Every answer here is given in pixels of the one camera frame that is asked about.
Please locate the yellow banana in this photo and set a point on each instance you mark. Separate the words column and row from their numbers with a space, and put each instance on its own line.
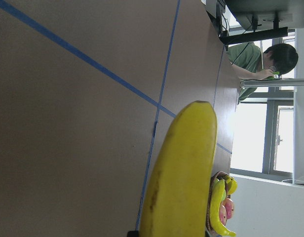
column 176, row 200
column 216, row 198

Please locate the brown wicker basket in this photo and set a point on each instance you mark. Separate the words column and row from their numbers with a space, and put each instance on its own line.
column 218, row 176

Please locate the yellow starfruit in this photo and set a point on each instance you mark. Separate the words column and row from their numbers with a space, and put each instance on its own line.
column 231, row 184

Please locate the person in green shirt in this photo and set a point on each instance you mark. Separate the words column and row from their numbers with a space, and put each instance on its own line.
column 249, row 63

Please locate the pink apple far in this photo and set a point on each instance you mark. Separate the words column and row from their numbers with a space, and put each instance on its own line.
column 229, row 205

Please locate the pink apple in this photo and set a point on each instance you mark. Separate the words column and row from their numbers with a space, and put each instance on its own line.
column 229, row 205
column 222, row 214

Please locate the pink apple near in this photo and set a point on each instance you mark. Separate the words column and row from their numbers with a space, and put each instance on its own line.
column 222, row 214

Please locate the black monitor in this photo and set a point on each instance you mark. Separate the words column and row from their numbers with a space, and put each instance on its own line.
column 265, row 19

